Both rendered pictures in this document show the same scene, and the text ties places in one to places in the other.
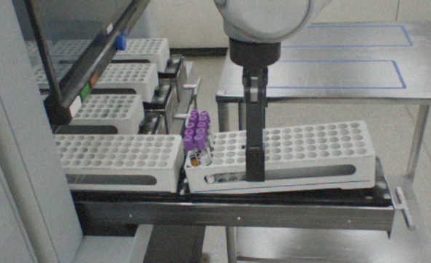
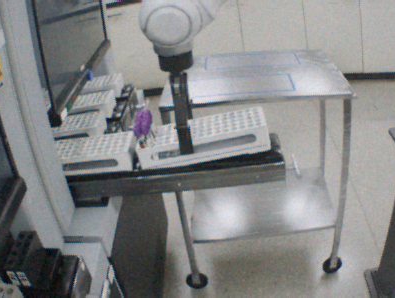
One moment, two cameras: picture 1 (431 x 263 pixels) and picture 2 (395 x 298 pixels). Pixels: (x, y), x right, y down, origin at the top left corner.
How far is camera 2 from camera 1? 29 cm
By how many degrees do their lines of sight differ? 5
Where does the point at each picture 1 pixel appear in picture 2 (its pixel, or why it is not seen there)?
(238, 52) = (164, 63)
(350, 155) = (250, 127)
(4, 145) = (30, 135)
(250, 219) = (187, 184)
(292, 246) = (236, 228)
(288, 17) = (180, 31)
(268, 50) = (183, 59)
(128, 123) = (96, 130)
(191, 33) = (144, 77)
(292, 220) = (218, 182)
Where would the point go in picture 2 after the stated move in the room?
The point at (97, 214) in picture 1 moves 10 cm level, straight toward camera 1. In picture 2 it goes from (82, 191) to (92, 212)
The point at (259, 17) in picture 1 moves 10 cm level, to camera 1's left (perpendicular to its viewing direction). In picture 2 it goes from (164, 33) to (104, 45)
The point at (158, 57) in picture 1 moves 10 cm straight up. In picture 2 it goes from (115, 86) to (110, 58)
